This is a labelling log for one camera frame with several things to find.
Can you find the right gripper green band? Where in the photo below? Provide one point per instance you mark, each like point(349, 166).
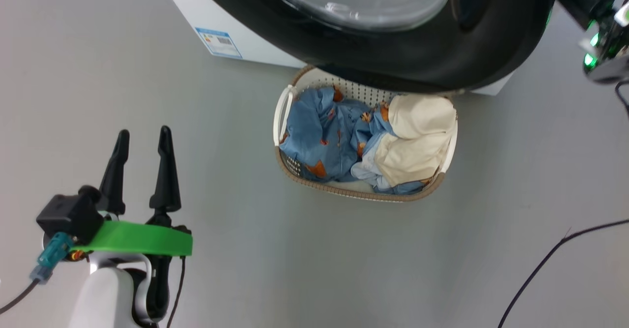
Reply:
point(609, 47)

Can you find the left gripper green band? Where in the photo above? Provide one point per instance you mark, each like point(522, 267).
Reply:
point(137, 239)

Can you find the black round glass washer door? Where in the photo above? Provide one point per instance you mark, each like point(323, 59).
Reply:
point(422, 47)

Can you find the blue fox-print garment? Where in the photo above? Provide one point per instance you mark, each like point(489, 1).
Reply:
point(319, 131)

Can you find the cream garment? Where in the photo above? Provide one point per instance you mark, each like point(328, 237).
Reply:
point(417, 136)

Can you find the pale blue garment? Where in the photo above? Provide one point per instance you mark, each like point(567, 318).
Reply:
point(366, 163)

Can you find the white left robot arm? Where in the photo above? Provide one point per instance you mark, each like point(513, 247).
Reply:
point(105, 293)

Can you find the cream perforated laundry basket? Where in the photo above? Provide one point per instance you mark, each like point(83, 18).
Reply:
point(284, 116)

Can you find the white front-load washing machine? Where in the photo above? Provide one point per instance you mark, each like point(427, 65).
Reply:
point(255, 33)

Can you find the blue energy label sticker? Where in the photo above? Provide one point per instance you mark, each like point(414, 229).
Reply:
point(218, 42)

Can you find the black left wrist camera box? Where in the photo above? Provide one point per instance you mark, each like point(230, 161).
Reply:
point(69, 215)

